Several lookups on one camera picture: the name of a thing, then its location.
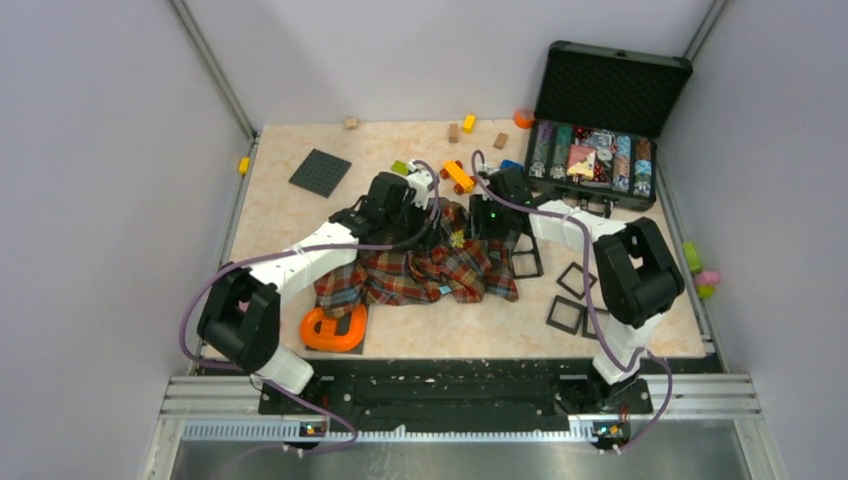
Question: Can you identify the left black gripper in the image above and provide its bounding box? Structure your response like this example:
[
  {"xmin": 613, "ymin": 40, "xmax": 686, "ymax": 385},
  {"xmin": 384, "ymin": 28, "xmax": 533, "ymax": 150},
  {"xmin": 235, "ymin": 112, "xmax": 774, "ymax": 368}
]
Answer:
[{"xmin": 383, "ymin": 191, "xmax": 442, "ymax": 253}]

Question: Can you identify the gold flower brooch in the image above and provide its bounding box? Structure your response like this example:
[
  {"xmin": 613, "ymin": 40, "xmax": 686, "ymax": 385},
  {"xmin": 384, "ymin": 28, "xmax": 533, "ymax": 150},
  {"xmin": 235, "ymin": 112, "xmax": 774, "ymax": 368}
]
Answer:
[{"xmin": 449, "ymin": 230, "xmax": 466, "ymax": 249}]

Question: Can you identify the plaid flannel shirt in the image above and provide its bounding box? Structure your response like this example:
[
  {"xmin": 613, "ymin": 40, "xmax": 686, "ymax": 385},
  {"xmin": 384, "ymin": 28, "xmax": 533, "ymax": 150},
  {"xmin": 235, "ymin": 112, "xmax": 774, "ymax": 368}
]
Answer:
[{"xmin": 314, "ymin": 200, "xmax": 519, "ymax": 318}]

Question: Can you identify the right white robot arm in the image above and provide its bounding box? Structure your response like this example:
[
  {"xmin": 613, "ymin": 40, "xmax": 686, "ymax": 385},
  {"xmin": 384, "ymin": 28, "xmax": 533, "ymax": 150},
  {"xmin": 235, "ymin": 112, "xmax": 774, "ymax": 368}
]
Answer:
[{"xmin": 481, "ymin": 168, "xmax": 685, "ymax": 412}]

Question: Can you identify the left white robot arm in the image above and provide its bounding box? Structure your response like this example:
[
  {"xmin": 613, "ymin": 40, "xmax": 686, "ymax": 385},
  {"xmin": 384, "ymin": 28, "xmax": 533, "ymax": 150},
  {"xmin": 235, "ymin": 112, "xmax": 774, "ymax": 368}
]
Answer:
[{"xmin": 197, "ymin": 163, "xmax": 439, "ymax": 414}]

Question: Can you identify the blue lego car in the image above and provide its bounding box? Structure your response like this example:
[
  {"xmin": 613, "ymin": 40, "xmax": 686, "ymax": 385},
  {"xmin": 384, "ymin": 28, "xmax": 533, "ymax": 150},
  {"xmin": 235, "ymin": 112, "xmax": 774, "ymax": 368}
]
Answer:
[{"xmin": 500, "ymin": 159, "xmax": 524, "ymax": 171}]

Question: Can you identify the green flat lego brick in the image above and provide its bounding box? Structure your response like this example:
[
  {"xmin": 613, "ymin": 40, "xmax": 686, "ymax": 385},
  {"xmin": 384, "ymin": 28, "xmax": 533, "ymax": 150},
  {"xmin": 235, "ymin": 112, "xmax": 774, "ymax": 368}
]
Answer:
[{"xmin": 390, "ymin": 161, "xmax": 410, "ymax": 176}]

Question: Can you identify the yellow lego car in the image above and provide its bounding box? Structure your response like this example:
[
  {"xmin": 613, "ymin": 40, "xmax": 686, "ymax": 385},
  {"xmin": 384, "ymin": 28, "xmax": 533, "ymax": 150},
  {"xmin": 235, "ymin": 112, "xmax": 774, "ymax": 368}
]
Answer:
[{"xmin": 439, "ymin": 160, "xmax": 476, "ymax": 195}]

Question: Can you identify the brown wooden block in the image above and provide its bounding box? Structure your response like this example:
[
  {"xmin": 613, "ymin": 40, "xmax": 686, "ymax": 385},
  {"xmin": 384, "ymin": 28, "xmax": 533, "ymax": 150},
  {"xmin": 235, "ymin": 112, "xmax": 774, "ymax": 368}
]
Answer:
[
  {"xmin": 447, "ymin": 123, "xmax": 460, "ymax": 144},
  {"xmin": 493, "ymin": 132, "xmax": 509, "ymax": 150}
]

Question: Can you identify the yellow lego brick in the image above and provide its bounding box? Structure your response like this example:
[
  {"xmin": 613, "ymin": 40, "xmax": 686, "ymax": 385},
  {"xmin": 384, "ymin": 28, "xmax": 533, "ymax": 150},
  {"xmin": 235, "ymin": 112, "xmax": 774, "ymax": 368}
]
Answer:
[{"xmin": 461, "ymin": 114, "xmax": 477, "ymax": 134}]

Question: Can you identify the dark grey lego baseplate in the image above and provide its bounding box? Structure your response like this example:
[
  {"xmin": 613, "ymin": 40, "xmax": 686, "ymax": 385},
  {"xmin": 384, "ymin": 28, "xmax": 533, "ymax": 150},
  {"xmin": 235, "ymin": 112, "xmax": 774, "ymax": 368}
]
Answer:
[{"xmin": 289, "ymin": 149, "xmax": 352, "ymax": 198}]

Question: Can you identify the orange tape dispenser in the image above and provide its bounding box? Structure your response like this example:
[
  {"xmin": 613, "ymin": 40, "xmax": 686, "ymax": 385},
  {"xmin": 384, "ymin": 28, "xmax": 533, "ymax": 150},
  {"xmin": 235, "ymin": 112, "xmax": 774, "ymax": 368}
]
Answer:
[{"xmin": 299, "ymin": 305, "xmax": 368, "ymax": 354}]

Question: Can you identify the black poker chip case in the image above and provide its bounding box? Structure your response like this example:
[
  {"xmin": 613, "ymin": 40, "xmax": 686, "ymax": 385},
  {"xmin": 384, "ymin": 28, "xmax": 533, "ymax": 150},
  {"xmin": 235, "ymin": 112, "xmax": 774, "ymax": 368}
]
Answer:
[{"xmin": 524, "ymin": 40, "xmax": 694, "ymax": 211}]

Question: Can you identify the small yellow block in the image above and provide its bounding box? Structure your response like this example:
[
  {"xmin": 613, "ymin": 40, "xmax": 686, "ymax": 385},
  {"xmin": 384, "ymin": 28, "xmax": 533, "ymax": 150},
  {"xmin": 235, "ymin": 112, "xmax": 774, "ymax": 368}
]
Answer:
[{"xmin": 238, "ymin": 157, "xmax": 251, "ymax": 176}]

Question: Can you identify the pink toy piece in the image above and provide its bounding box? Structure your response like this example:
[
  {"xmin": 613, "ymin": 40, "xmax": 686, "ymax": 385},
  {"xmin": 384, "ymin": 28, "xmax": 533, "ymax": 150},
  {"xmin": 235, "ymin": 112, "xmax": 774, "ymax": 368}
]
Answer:
[{"xmin": 693, "ymin": 270, "xmax": 721, "ymax": 287}]

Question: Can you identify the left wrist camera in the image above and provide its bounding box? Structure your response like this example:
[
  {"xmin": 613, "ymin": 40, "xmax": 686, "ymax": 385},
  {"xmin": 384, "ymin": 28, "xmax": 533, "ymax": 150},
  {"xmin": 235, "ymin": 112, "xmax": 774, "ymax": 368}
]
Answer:
[{"xmin": 406, "ymin": 168, "xmax": 433, "ymax": 198}]

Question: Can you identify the black square frame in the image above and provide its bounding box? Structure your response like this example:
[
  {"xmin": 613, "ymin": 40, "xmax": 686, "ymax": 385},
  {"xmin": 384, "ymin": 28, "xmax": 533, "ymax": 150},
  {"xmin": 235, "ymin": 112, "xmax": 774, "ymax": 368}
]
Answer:
[
  {"xmin": 556, "ymin": 262, "xmax": 598, "ymax": 300},
  {"xmin": 510, "ymin": 234, "xmax": 544, "ymax": 280},
  {"xmin": 545, "ymin": 295, "xmax": 586, "ymax": 335},
  {"xmin": 581, "ymin": 308, "xmax": 610, "ymax": 341}
]

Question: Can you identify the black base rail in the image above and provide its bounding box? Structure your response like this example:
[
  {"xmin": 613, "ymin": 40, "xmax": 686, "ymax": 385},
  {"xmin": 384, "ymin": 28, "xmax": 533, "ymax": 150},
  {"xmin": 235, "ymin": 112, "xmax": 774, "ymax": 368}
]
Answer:
[{"xmin": 258, "ymin": 357, "xmax": 654, "ymax": 435}]

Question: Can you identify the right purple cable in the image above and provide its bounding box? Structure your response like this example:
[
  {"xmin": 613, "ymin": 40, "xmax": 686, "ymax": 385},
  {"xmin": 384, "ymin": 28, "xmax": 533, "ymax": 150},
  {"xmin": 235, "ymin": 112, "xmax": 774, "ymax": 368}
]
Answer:
[{"xmin": 470, "ymin": 149, "xmax": 674, "ymax": 452}]

